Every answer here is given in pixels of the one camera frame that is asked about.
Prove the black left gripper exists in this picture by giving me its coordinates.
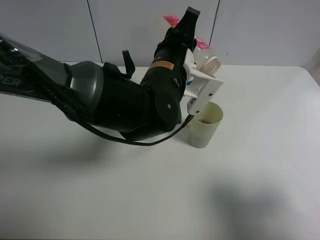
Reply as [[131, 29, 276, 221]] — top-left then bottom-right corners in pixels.
[[140, 6, 201, 100]]

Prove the clear plastic drink bottle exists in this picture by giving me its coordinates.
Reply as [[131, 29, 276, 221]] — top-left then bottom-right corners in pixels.
[[150, 15, 221, 77]]

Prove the pale green plastic cup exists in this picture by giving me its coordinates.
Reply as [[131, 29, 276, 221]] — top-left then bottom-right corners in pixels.
[[189, 102, 224, 149]]

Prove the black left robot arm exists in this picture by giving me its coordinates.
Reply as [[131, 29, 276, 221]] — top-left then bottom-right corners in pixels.
[[0, 7, 200, 146]]

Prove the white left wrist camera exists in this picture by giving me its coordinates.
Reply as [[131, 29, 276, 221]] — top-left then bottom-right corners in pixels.
[[183, 49, 224, 116]]

